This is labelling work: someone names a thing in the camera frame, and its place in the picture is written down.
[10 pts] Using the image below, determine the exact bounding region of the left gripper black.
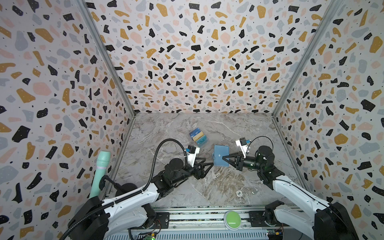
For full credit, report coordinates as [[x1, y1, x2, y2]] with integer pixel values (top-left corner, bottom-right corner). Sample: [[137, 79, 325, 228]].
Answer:
[[173, 156, 215, 186]]

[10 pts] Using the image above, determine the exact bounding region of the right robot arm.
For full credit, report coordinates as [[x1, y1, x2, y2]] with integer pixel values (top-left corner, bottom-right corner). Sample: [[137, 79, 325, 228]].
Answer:
[[222, 146, 359, 240]]

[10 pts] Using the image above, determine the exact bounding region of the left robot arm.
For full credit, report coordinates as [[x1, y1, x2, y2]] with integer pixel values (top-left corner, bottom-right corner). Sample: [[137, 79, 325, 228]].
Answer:
[[61, 158, 214, 240]]

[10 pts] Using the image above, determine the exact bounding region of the white poker chip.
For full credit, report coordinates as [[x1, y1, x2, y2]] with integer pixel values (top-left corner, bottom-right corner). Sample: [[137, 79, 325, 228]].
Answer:
[[236, 190, 243, 198]]

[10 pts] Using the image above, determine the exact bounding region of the green push button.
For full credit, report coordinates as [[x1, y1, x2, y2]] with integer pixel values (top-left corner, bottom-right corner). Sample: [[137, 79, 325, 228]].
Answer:
[[224, 211, 242, 231]]

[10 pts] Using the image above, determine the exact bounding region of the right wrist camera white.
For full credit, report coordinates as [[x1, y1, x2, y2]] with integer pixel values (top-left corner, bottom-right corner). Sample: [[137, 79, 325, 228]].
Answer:
[[236, 138, 251, 159]]

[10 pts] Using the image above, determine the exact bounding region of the aluminium front rail frame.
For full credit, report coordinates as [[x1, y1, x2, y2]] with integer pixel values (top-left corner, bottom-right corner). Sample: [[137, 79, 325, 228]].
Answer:
[[109, 205, 308, 240]]

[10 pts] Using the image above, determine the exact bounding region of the mint green cylinder handle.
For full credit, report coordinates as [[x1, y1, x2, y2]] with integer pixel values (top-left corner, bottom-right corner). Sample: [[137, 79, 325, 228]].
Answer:
[[90, 151, 111, 199]]

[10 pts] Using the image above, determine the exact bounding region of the left black corrugated cable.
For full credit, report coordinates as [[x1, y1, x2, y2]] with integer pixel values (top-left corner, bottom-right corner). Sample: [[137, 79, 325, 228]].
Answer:
[[58, 138, 188, 240]]

